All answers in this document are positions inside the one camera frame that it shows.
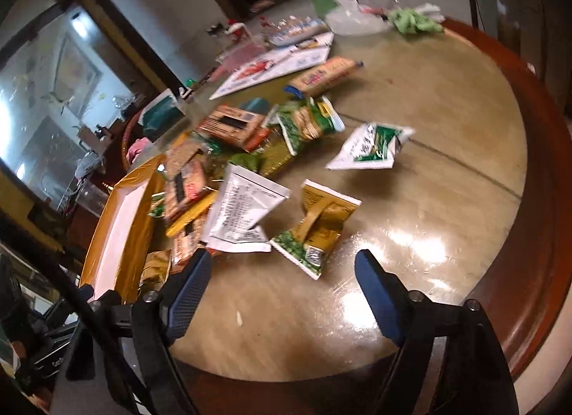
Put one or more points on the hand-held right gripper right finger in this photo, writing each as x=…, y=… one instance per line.
x=380, y=298

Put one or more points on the pink cloth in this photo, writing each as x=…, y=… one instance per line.
x=136, y=149

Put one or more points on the wooden glass cabinet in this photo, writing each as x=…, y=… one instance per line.
x=67, y=84

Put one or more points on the printed white leaflet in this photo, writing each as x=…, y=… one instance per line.
x=268, y=68

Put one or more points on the yellow pea snack packet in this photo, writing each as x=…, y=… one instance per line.
x=321, y=218

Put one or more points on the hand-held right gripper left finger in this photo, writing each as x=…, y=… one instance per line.
x=192, y=294

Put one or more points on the orange cracker packet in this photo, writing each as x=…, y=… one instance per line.
x=230, y=124

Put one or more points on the red yellow hoop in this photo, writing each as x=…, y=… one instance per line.
x=125, y=137

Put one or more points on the white text snack packet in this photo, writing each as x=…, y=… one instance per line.
x=243, y=213

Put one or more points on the brown cracker packet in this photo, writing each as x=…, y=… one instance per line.
x=185, y=245
x=185, y=184

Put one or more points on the green pea snack packet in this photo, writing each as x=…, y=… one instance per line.
x=308, y=124

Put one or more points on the teal tissue box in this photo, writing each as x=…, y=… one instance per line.
x=161, y=113

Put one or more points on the yellow cardboard box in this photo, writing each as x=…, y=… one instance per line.
x=125, y=227

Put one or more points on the green cloth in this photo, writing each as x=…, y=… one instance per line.
x=413, y=22

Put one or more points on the red white cup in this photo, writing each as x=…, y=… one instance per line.
x=233, y=29

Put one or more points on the long biscuit packet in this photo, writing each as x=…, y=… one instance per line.
x=324, y=75

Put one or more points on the blue white dish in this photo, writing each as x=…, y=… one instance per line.
x=297, y=29

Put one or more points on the clear plastic bag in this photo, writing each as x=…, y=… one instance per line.
x=353, y=17

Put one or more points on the white green snack packet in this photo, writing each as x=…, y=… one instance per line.
x=371, y=146

